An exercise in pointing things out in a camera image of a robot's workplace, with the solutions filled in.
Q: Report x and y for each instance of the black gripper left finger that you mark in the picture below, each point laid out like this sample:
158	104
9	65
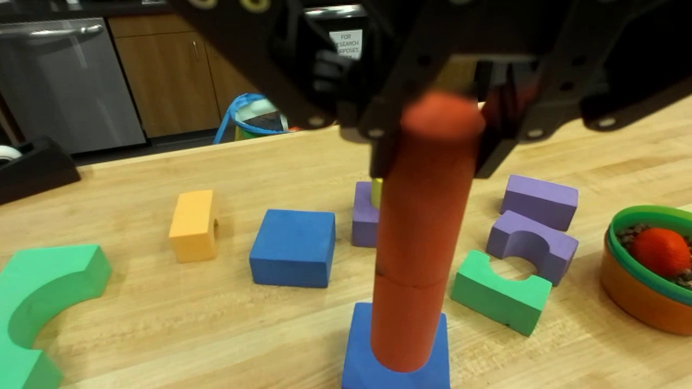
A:
383	146

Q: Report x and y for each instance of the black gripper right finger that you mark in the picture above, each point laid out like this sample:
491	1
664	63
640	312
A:
504	110

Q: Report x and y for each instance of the tall red-orange foam cylinder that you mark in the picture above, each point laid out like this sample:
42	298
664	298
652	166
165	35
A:
422	205

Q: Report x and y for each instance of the blue foam block with hole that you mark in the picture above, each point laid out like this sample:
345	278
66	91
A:
386	356

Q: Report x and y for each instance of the purple foam square block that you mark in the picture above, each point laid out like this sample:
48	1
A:
363	216

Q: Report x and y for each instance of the purple foam rectangular block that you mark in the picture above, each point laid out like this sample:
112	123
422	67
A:
543	201

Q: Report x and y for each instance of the blue solid foam block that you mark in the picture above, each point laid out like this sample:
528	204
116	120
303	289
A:
293	246

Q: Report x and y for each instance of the small yellow foam cylinder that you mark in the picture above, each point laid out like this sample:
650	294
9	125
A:
374	191

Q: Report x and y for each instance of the blue round basket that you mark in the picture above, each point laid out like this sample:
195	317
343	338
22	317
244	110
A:
250	116

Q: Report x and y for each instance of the purple foam arch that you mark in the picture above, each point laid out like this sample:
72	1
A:
547	250

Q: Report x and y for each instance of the small green foam arch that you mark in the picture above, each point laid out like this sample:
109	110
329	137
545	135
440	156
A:
516	304

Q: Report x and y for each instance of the yellow-orange small foam arch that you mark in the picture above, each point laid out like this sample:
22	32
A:
192	226

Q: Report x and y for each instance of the wooden base cabinet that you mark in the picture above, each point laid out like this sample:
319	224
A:
177	80

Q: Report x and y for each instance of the orange and green bowls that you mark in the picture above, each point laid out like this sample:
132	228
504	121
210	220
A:
635	289

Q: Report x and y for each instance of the stainless dishwasher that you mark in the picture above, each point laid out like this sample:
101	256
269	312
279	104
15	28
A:
62	78

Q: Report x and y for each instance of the black tape dispenser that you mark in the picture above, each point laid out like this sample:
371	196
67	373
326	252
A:
42	165

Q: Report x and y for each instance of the large green foam arch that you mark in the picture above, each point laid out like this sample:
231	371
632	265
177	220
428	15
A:
35	286

